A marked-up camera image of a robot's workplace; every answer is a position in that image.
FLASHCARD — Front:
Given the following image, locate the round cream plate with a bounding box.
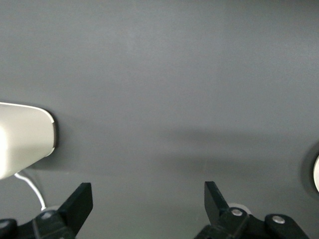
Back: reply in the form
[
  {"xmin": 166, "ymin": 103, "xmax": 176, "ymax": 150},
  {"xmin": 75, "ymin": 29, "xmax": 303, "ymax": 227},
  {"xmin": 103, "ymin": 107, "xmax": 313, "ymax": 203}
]
[{"xmin": 313, "ymin": 153, "xmax": 319, "ymax": 196}]

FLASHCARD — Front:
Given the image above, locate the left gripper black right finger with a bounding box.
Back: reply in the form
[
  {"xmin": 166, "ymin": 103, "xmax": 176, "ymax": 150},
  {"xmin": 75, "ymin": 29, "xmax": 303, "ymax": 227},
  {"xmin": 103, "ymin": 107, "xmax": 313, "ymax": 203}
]
[{"xmin": 193, "ymin": 181, "xmax": 312, "ymax": 239}]

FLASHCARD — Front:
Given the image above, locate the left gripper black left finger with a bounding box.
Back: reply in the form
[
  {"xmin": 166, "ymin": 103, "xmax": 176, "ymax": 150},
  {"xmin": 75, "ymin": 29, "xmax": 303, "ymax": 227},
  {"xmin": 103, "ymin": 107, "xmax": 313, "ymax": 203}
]
[{"xmin": 0, "ymin": 182, "xmax": 94, "ymax": 239}]

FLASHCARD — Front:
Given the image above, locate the white glossy appliance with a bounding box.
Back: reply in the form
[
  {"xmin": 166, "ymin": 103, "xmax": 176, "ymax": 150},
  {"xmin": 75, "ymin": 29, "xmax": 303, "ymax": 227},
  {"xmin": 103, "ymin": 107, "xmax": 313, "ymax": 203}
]
[{"xmin": 0, "ymin": 101, "xmax": 60, "ymax": 180}]

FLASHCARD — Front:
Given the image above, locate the thin white appliance cable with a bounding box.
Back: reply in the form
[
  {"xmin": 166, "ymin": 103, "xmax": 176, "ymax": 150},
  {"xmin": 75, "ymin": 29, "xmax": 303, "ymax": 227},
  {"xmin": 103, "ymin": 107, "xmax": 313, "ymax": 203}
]
[{"xmin": 13, "ymin": 171, "xmax": 47, "ymax": 211}]

